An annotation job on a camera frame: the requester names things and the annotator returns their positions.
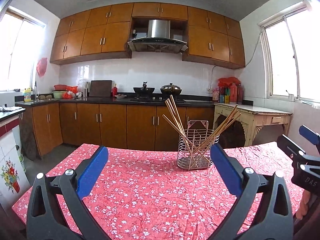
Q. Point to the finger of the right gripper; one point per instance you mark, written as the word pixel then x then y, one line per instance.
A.
pixel 310 136
pixel 295 153

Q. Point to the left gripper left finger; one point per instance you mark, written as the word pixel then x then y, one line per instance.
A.
pixel 45 218

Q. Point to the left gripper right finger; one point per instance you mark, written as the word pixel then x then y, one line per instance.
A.
pixel 273 218

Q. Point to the lower kitchen cabinets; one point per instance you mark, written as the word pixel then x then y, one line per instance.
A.
pixel 46 124

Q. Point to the kitchen cabinets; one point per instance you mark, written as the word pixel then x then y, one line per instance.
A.
pixel 46 124
pixel 116 31

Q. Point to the upper kitchen cabinets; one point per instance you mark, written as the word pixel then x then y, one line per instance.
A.
pixel 116 31

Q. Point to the person's right hand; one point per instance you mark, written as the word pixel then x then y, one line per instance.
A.
pixel 304 205

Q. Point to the cream wooden side table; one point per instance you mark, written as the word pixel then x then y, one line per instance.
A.
pixel 256 125

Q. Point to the red thermos bottles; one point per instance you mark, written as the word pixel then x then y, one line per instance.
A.
pixel 236 93

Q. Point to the green bowl with red items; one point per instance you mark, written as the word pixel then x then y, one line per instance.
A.
pixel 60 90

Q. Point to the yellow detergent bottle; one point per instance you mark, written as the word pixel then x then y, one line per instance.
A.
pixel 27 95

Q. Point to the dark cutting board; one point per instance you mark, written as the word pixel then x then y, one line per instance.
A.
pixel 100 88

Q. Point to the red bottle on counter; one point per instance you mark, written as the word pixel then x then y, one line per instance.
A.
pixel 114 90

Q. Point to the lidded black pot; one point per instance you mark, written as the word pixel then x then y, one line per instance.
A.
pixel 171 89

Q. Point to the black wok on stove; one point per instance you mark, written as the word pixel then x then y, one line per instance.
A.
pixel 144 91

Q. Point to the steel range hood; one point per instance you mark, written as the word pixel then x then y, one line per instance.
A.
pixel 158 35

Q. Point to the wire utensil holder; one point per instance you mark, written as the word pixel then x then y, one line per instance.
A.
pixel 196 131

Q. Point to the red plastic bag on wall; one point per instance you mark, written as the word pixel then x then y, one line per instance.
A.
pixel 42 66

